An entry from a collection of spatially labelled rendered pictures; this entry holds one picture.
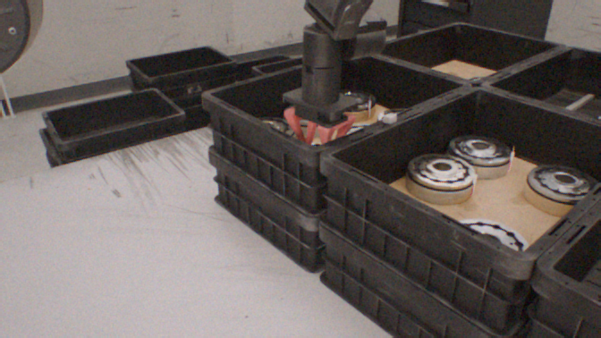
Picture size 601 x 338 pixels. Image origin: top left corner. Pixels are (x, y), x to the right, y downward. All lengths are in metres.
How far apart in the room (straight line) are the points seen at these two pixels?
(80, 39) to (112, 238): 2.74
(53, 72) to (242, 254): 2.90
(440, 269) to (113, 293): 0.49
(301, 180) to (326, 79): 0.15
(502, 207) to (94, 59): 3.18
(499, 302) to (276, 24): 3.72
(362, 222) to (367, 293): 0.12
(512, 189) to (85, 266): 0.70
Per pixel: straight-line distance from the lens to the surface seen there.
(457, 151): 0.84
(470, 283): 0.57
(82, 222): 1.00
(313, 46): 0.70
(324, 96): 0.72
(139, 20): 3.67
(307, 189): 0.71
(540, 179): 0.81
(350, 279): 0.73
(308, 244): 0.77
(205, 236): 0.90
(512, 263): 0.52
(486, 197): 0.79
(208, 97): 0.86
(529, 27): 2.65
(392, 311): 0.70
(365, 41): 0.73
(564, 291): 0.51
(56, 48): 3.59
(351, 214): 0.66
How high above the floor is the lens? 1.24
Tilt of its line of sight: 30 degrees down
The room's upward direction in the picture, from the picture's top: straight up
